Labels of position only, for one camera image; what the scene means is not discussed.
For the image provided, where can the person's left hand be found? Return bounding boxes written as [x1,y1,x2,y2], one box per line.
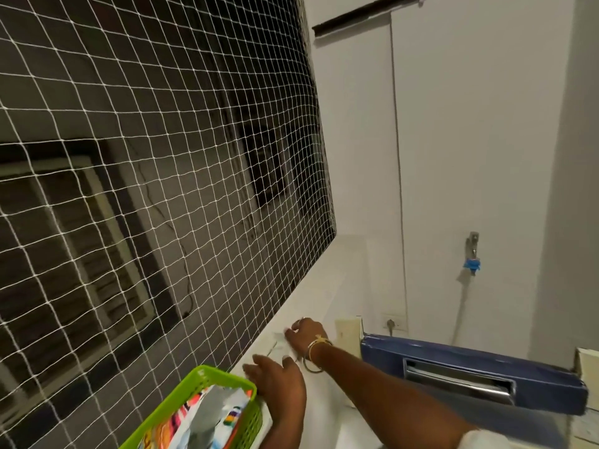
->
[242,354,308,426]

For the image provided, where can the person's right hand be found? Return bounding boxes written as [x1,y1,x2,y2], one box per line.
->
[284,316,331,363]

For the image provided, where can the colourful striped clothes pile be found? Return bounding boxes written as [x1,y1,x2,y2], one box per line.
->
[140,385,256,449]

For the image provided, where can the blue cream washing machine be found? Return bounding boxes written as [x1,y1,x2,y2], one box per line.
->
[334,316,599,449]

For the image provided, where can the person's right forearm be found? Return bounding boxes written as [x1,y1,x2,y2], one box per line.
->
[311,343,474,449]

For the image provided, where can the green plastic basket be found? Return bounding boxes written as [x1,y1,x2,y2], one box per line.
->
[119,365,264,449]

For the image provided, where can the person's white shirt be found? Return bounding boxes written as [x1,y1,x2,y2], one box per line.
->
[456,427,539,449]

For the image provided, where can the silver bangle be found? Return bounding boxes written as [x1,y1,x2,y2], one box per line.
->
[303,340,328,374]

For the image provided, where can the neighbouring building louvred window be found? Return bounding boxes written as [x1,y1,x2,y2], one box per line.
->
[0,140,181,426]

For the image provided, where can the white window safety net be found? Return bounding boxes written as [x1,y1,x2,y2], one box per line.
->
[0,0,337,449]

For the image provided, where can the gold bracelet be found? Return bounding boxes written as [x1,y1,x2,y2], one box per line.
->
[306,335,334,363]

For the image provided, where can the black hanging outdoor cable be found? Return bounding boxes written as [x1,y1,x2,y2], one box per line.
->
[135,149,195,319]

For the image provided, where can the white inlet hose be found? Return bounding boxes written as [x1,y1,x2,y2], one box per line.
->
[451,274,474,347]

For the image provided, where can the black wall rod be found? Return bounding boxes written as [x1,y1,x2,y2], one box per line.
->
[312,0,439,38]

